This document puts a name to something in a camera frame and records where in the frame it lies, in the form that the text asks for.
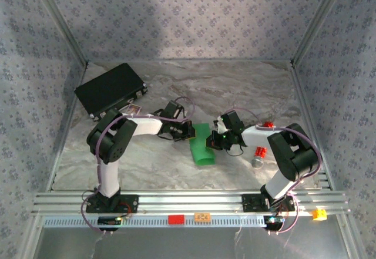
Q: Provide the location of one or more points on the aluminium corner post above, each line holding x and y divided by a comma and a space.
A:
62, 21
316, 21

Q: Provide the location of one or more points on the aluminium mounting rail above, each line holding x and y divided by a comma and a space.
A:
188, 201

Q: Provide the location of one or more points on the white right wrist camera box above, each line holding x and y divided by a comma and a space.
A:
220, 125

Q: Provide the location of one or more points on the orange printed tag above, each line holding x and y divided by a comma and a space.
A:
202, 217

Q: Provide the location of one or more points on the aluminium side rail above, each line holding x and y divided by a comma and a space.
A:
302, 97
67, 127

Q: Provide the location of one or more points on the aluminium frame leg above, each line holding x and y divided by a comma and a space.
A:
31, 235
348, 235

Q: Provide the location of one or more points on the red rectangular block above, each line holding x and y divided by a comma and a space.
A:
176, 219

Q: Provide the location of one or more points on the red glittery tube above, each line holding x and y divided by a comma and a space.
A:
261, 152

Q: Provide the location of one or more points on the small black controller board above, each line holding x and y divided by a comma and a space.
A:
108, 220
274, 220

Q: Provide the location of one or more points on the small printed card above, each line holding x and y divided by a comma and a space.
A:
133, 108

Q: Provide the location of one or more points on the black hard case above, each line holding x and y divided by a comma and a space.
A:
108, 88

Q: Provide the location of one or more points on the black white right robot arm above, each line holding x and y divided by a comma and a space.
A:
293, 156

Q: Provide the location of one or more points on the green paper sheet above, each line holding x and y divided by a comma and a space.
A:
202, 150

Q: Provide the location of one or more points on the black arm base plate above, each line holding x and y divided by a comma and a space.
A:
129, 203
249, 203

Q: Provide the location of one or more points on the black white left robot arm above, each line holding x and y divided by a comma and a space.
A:
111, 144

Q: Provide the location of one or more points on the yellow orange block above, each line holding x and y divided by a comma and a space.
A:
319, 214

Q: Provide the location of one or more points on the small silver dome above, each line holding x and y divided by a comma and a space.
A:
257, 162

